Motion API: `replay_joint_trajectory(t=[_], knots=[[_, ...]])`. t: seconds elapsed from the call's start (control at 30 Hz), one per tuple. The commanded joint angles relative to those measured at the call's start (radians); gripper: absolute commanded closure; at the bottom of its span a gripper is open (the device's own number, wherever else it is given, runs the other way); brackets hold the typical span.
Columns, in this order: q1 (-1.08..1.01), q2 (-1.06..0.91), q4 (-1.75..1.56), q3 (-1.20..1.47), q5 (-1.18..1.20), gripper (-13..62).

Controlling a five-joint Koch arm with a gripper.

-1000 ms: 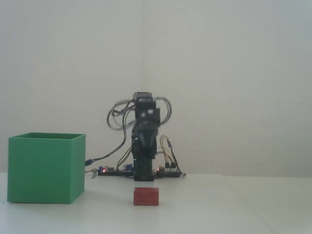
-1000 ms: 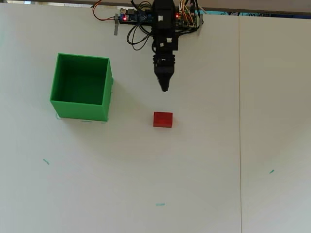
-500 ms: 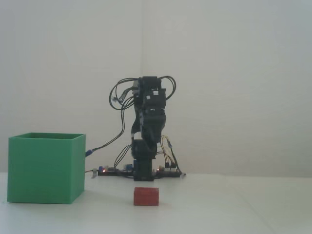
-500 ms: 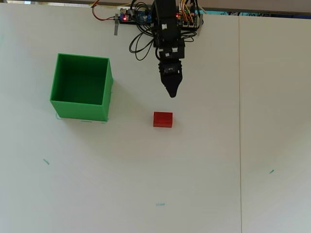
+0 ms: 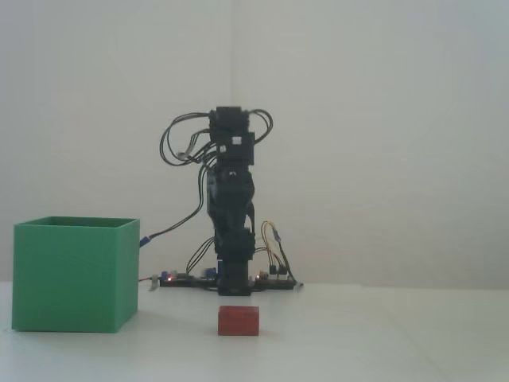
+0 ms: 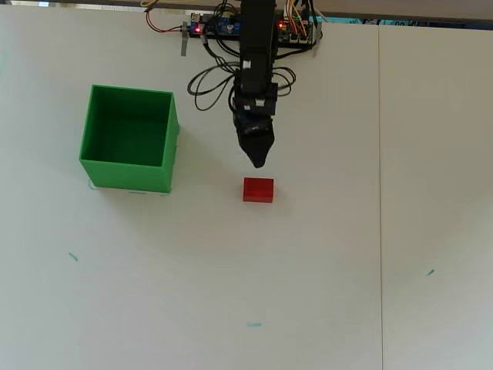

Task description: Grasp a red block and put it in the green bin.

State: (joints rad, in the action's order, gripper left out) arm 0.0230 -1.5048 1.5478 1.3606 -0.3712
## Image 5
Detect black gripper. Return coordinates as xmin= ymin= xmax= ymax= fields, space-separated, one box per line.
xmin=206 ymin=161 xmax=258 ymax=240

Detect red block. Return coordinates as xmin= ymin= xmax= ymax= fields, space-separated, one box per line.
xmin=217 ymin=305 xmax=261 ymax=337

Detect green plastic bin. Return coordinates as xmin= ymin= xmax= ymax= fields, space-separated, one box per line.
xmin=11 ymin=216 xmax=141 ymax=333

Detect circuit board with jumper plugs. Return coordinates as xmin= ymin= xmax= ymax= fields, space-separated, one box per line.
xmin=254 ymin=270 xmax=297 ymax=290

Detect blue controller circuit board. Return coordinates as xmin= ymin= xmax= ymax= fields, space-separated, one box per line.
xmin=158 ymin=268 xmax=219 ymax=288

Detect yellow orange jumper wires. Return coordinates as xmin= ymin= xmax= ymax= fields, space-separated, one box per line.
xmin=260 ymin=220 xmax=297 ymax=279

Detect black arm motor cables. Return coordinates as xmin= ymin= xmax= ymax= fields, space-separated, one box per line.
xmin=158 ymin=109 xmax=275 ymax=279

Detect black cable with blue plug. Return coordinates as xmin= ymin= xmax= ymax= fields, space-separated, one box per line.
xmin=138 ymin=166 xmax=210 ymax=250

